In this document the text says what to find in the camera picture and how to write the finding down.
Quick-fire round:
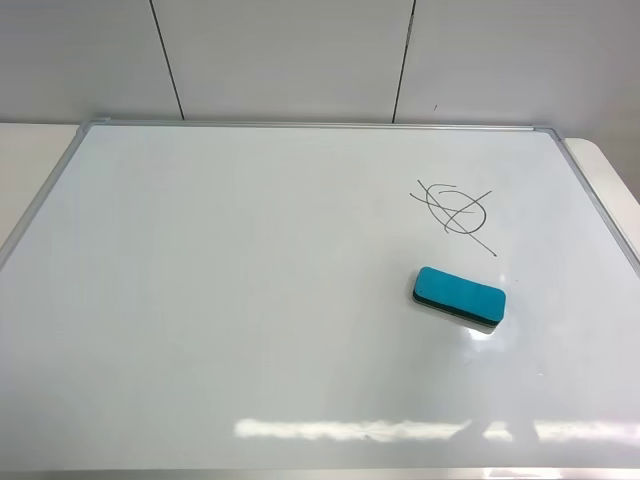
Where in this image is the white whiteboard with aluminium frame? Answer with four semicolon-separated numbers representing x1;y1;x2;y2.
1;120;639;478

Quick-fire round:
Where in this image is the blue whiteboard eraser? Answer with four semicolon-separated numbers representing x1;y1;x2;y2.
412;267;507;329

